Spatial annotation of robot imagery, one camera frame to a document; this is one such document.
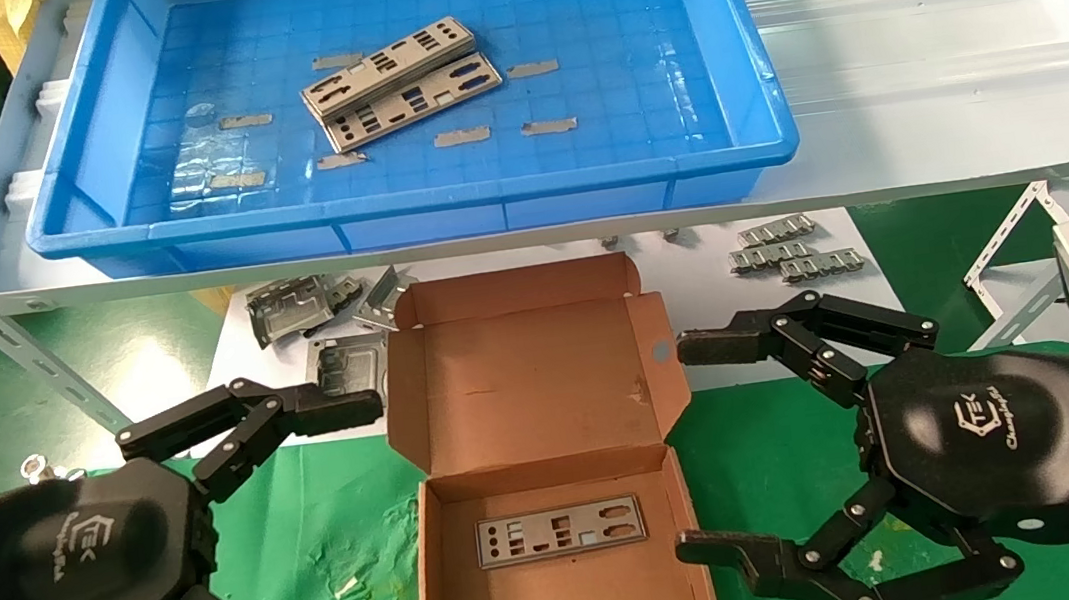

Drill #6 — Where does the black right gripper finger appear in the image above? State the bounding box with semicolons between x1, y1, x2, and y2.
670;459;1030;600
671;276;947;428

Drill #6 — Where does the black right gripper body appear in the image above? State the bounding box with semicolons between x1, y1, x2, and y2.
848;330;1069;564

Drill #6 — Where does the brown cardboard box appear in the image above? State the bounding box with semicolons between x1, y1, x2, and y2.
369;245;723;600

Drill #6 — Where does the blue plastic tray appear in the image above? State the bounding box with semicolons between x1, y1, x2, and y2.
0;0;808;291

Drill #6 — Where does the yellow cardboard piece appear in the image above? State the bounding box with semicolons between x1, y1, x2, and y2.
0;0;71;75

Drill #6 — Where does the silver toothed metal strip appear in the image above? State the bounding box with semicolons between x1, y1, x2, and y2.
778;245;870;285
735;212;818;250
727;238;818;275

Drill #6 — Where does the white lower shelf board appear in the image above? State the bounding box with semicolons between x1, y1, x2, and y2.
173;200;929;461

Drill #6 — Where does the silver binder clip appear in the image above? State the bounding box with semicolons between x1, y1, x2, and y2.
19;449;91;490

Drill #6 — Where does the small grey metal piece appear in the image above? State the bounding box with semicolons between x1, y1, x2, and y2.
326;274;370;314

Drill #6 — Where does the angled silver metal plate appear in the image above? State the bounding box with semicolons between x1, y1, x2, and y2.
348;263;423;336

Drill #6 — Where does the white slotted side rack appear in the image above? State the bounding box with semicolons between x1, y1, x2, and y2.
953;177;1069;352

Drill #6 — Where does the white metal shelf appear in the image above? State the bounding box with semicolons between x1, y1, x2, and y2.
0;0;1069;483

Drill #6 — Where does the grey metal frame part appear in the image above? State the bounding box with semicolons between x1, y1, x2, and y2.
295;330;396;408

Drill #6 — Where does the grey folded metal bracket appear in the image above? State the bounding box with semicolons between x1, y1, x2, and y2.
243;273;339;351

